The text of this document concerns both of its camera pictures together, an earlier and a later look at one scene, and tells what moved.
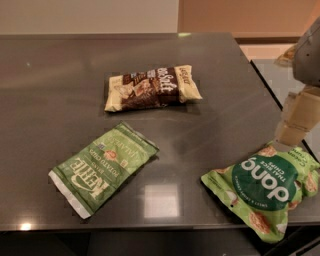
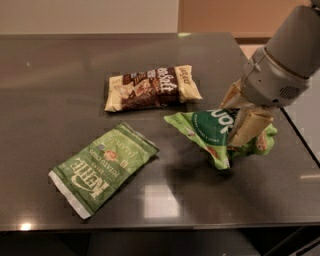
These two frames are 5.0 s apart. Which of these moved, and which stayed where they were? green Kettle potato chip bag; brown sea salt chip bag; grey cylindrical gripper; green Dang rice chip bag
Moved: green Dang rice chip bag; grey cylindrical gripper
Stayed: green Kettle potato chip bag; brown sea salt chip bag
